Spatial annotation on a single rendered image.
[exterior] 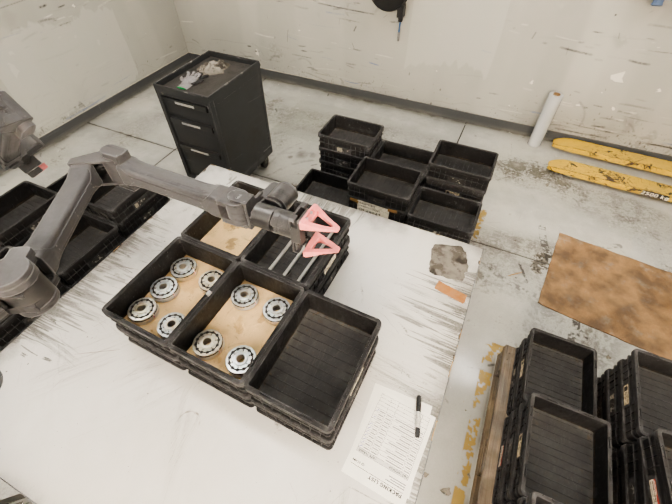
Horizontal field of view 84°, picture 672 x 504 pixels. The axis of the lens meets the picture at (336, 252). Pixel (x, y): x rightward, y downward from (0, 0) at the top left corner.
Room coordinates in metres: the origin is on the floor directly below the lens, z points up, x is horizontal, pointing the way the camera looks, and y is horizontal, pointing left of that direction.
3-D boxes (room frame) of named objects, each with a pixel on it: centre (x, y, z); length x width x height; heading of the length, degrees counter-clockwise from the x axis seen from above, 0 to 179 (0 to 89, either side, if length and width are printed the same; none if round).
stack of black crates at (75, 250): (1.41, 1.49, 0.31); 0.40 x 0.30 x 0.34; 155
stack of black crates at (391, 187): (1.85, -0.31, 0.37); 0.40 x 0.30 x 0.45; 65
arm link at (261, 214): (0.61, 0.15, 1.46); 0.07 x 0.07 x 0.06; 65
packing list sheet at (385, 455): (0.33, -0.18, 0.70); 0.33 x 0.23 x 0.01; 155
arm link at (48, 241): (0.60, 0.59, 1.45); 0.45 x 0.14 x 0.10; 5
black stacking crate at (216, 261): (0.80, 0.60, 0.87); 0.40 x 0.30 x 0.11; 154
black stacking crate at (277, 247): (1.02, 0.15, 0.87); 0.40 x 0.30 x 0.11; 154
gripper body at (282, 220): (0.58, 0.10, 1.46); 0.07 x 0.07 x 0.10; 65
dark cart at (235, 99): (2.62, 0.88, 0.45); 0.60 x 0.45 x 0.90; 155
